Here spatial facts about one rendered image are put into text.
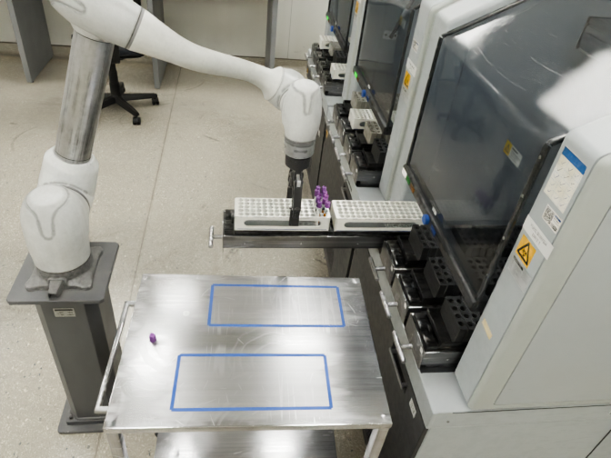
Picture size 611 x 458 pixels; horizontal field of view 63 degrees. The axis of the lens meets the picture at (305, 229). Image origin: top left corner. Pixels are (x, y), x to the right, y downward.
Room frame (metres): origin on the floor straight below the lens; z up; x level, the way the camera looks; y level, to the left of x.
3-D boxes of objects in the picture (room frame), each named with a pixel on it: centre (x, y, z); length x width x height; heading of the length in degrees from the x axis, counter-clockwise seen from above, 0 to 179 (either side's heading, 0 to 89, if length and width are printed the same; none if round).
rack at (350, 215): (1.33, -0.23, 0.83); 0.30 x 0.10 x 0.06; 101
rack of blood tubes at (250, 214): (1.27, 0.08, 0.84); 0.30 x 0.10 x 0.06; 101
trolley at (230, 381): (0.77, 0.09, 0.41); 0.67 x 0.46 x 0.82; 99
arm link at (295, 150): (1.27, 0.05, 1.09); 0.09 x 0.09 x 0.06
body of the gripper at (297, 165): (1.27, 0.05, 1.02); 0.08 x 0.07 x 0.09; 11
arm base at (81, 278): (1.03, 0.69, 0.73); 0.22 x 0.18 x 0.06; 11
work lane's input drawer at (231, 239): (1.29, -0.05, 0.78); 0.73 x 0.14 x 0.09; 101
